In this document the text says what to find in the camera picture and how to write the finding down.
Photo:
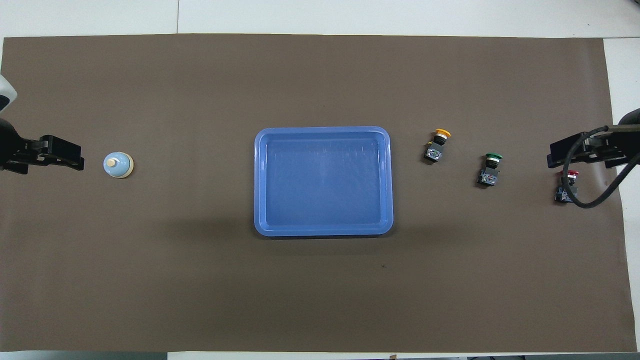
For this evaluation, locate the red push button switch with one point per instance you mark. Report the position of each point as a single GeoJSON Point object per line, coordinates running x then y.
{"type": "Point", "coordinates": [564, 195]}

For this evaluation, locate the green push button switch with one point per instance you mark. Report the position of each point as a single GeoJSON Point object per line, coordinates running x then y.
{"type": "Point", "coordinates": [489, 176]}

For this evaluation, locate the brown table mat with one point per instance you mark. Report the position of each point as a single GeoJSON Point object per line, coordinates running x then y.
{"type": "Point", "coordinates": [200, 275]}

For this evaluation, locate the blue plastic tray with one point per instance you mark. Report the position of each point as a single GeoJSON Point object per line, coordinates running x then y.
{"type": "Point", "coordinates": [325, 185]}

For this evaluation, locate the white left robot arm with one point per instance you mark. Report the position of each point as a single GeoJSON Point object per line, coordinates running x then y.
{"type": "Point", "coordinates": [5, 95]}

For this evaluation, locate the yellow push button switch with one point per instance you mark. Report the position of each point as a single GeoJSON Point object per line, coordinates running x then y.
{"type": "Point", "coordinates": [434, 151]}

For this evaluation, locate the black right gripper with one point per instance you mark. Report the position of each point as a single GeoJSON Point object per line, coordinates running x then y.
{"type": "Point", "coordinates": [617, 145]}

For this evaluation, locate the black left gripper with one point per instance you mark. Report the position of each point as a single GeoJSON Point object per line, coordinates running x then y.
{"type": "Point", "coordinates": [12, 150]}

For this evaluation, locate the light blue service bell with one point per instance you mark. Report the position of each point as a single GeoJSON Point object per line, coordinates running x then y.
{"type": "Point", "coordinates": [117, 167]}

